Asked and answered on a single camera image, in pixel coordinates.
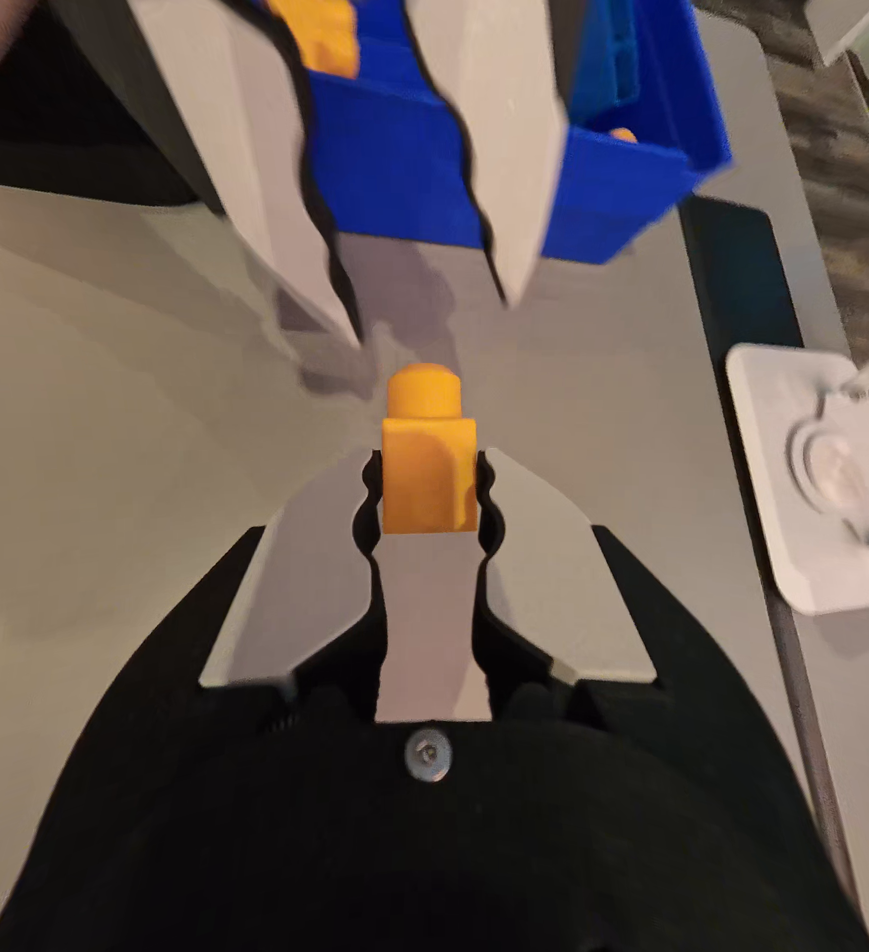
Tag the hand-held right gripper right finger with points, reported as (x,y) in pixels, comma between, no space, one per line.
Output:
(561,587)

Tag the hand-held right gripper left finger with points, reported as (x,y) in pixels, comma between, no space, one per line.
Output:
(300,587)

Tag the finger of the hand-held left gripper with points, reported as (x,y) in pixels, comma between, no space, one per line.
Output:
(508,149)
(241,149)

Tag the blue plastic bin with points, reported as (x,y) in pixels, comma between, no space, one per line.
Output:
(389,171)

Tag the white stand base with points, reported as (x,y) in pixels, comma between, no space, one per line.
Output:
(798,520)

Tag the black mat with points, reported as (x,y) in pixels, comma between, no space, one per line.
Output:
(739,275)

